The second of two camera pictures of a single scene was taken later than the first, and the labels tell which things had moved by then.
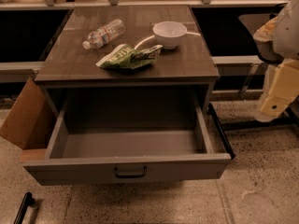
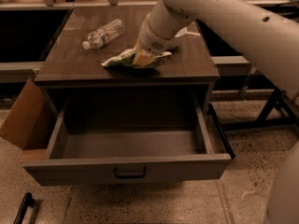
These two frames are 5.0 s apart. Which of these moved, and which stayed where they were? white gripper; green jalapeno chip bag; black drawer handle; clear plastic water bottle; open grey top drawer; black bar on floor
Moved: white gripper; green jalapeno chip bag
Stayed: black drawer handle; black bar on floor; open grey top drawer; clear plastic water bottle
